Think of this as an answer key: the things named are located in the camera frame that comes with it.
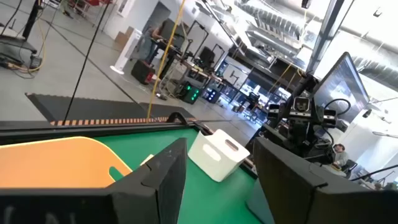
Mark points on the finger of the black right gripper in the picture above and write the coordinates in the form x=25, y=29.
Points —
x=273, y=112
x=329, y=118

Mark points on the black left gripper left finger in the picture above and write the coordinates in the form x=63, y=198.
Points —
x=155, y=193

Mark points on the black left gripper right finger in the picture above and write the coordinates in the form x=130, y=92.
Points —
x=295, y=193

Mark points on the small natural wood block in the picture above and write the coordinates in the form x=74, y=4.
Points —
x=146, y=159

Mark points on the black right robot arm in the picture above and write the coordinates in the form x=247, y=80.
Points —
x=306, y=85

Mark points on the large black monitor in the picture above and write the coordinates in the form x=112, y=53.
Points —
x=339, y=87

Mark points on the person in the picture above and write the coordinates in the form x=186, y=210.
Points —
x=340, y=155
x=154, y=40

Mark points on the computer with blue lights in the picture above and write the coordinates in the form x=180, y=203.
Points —
x=211, y=95

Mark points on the grey metal pillar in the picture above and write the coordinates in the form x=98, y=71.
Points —
x=325, y=34

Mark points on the computer with green lights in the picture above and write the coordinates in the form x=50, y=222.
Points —
x=191, y=92

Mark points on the orange plastic bin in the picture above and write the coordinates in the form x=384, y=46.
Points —
x=56, y=165

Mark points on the black striped floor mat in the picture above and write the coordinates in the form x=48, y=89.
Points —
x=93, y=107

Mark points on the black box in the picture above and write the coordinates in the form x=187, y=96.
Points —
x=142, y=72

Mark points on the white tower appliance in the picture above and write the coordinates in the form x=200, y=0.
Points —
x=126, y=51

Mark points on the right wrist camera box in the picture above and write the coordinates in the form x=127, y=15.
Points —
x=301, y=104

